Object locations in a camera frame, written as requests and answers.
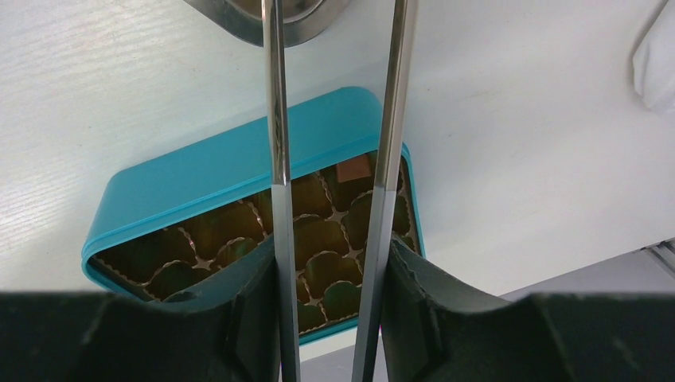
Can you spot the steel tongs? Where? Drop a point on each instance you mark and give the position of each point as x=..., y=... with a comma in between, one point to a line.
x=332, y=239

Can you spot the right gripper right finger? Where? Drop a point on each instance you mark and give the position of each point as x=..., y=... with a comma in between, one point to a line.
x=435, y=327

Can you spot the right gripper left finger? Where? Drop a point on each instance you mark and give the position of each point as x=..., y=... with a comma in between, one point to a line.
x=224, y=328

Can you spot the teal chocolate box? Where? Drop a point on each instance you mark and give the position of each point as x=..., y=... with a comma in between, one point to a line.
x=171, y=222

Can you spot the milk square chocolate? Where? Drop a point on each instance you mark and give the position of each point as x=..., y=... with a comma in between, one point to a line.
x=353, y=169

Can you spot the white crumpled cloth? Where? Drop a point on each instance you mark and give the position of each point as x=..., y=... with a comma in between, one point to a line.
x=653, y=64

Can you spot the steel tray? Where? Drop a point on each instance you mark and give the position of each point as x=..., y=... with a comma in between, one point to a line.
x=302, y=20

